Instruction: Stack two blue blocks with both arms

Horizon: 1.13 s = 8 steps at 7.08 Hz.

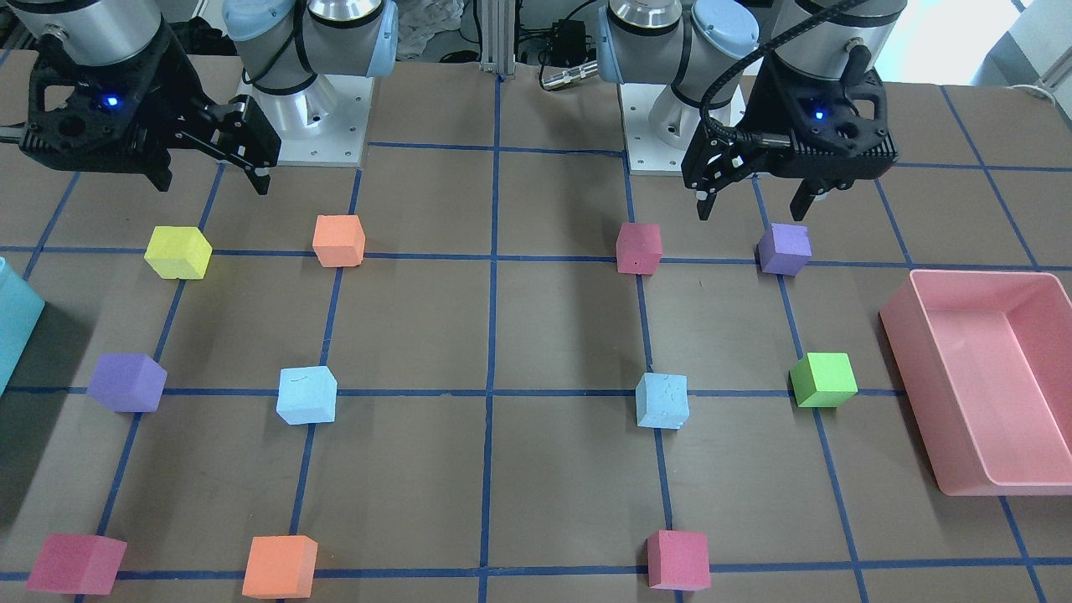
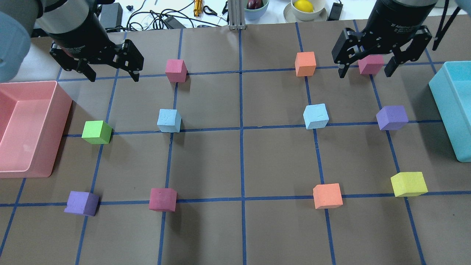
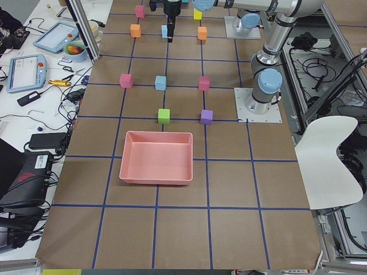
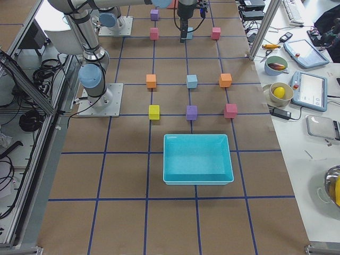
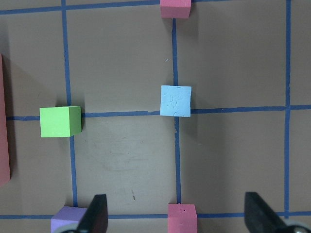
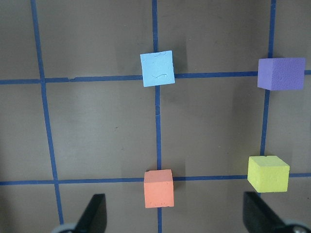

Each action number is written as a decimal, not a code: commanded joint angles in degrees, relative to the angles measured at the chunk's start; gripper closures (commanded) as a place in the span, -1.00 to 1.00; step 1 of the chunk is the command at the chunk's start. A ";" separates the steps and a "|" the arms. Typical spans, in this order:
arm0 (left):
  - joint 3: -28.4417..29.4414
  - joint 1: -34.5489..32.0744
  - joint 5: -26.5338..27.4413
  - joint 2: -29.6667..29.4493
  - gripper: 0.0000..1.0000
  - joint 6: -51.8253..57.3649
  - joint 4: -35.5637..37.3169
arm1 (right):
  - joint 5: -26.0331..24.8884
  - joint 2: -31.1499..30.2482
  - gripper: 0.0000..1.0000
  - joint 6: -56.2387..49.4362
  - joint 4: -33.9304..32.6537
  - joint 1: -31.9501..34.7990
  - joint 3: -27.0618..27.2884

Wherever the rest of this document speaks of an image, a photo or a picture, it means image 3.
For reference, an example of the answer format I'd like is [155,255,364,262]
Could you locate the black computer box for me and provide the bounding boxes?
[1,151,52,209]

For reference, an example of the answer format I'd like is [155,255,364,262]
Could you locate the yellow foam block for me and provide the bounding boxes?
[193,8,202,20]

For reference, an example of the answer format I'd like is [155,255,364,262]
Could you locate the light blue foam block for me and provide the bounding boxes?
[155,76,167,91]
[161,25,168,38]

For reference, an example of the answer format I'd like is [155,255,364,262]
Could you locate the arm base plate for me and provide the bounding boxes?
[234,88,282,123]
[224,16,261,40]

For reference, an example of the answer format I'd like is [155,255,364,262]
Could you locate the orange foam block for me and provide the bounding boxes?
[197,26,208,41]
[130,24,142,38]

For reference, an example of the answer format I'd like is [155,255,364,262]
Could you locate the gold cylinder tool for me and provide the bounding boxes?
[48,80,72,87]

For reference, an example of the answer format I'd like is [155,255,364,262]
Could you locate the scissors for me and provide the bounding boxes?
[62,68,84,82]

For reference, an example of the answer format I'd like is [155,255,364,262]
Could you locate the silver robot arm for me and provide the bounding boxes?
[149,1,261,43]
[193,1,303,114]

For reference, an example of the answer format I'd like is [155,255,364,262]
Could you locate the white chair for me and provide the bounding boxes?
[295,116,363,210]

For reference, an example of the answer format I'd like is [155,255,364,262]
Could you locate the white bowl with lemon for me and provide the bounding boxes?
[88,20,103,43]

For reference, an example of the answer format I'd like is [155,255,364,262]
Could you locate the blue bowl with fruit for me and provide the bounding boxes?
[64,41,88,62]

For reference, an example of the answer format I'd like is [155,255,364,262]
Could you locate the purple foam block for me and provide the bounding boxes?
[200,109,213,125]

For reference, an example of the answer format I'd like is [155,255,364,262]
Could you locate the aluminium frame post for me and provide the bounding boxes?
[65,0,100,61]

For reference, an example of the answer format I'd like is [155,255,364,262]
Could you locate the green foam block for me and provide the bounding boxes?
[158,108,170,124]

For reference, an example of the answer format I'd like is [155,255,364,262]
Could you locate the pink foam block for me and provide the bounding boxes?
[198,76,210,91]
[119,73,133,88]
[135,5,145,18]

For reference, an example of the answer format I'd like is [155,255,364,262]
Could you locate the blue teach pendant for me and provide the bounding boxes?
[6,54,46,93]
[33,22,79,53]

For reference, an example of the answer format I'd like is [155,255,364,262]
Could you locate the black power adapter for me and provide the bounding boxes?
[28,132,66,150]

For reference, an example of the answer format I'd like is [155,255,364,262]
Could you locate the pink plastic tray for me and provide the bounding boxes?
[119,131,193,186]

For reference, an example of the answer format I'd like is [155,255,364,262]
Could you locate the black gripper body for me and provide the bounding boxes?
[163,0,182,16]

